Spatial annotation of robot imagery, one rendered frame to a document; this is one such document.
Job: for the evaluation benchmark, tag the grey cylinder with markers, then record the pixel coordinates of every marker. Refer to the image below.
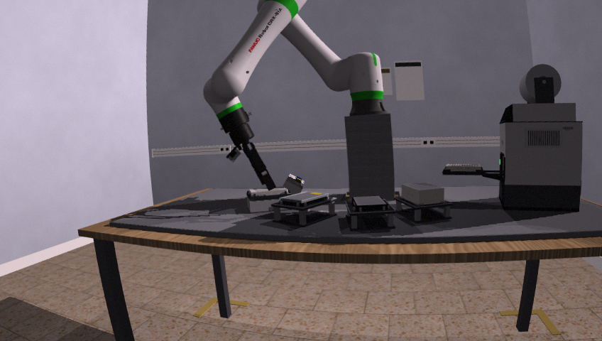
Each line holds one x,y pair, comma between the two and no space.
527,84

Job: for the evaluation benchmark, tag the grey button panel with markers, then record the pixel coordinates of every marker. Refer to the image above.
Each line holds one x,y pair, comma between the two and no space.
294,184

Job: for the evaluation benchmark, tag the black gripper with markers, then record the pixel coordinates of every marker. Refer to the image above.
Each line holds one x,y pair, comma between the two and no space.
242,135

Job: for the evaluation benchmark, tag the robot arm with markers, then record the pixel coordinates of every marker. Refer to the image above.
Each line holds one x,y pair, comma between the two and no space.
360,73

